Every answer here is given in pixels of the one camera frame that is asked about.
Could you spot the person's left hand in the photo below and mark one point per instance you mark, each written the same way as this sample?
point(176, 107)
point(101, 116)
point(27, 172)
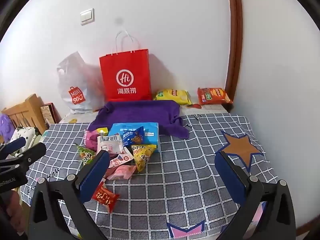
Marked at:
point(16, 205)

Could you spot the yellow chips bag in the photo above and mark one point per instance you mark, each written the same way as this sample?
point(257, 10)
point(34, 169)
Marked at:
point(172, 96)

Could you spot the green snack packet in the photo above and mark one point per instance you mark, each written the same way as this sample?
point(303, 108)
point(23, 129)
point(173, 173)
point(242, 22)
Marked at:
point(86, 153)

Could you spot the white spotted cloth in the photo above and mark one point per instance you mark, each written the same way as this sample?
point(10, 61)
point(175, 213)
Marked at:
point(23, 135)

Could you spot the red snack packet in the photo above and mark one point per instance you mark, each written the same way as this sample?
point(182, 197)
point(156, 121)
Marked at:
point(106, 196)

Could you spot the patterned cardboard box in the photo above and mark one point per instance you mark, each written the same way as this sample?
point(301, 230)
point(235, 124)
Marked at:
point(48, 115)

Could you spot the yellow triangular snack packet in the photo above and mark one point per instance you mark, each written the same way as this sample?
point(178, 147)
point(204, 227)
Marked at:
point(141, 155)

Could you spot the white light switch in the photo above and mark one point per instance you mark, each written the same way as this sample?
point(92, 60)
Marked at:
point(87, 16)

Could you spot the white and pink snack packet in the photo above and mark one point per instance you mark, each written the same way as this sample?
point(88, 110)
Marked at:
point(110, 143)

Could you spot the grey checked blanket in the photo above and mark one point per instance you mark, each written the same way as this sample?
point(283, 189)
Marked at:
point(190, 180)

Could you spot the dark blue snack packet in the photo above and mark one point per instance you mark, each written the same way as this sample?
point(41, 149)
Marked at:
point(133, 137)

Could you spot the red paper bag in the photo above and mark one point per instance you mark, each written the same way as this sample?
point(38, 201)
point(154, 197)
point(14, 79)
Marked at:
point(125, 67)

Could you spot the magenta round snack packet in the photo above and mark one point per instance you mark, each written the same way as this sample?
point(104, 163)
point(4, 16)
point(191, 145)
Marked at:
point(90, 138)

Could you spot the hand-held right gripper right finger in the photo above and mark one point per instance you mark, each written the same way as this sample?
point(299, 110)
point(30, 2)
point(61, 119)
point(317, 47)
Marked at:
point(232, 177)

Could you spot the white plastic bag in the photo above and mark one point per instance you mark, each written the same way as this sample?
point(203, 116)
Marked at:
point(75, 80)

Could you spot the blue tissue pack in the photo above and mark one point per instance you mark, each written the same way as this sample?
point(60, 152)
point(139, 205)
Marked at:
point(120, 127)

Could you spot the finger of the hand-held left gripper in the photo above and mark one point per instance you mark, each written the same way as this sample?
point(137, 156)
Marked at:
point(15, 145)
point(32, 155)

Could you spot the orange chips bag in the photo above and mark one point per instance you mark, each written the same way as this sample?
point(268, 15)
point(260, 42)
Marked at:
point(213, 95)

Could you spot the small yellow snack packet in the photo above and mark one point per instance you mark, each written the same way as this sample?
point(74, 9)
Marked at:
point(102, 130)

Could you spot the brown wooden door frame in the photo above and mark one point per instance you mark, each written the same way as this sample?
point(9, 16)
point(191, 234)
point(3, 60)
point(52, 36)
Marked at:
point(235, 30)

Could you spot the purple towel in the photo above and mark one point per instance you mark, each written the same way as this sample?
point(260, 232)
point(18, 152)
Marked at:
point(140, 110)

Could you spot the purple cloth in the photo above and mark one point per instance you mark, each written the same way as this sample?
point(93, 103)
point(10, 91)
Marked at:
point(6, 127)

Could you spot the pale packet with red circle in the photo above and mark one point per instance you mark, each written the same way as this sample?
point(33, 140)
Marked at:
point(122, 158)

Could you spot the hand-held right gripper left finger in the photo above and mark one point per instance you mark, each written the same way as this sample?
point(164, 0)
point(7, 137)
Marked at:
point(96, 172)

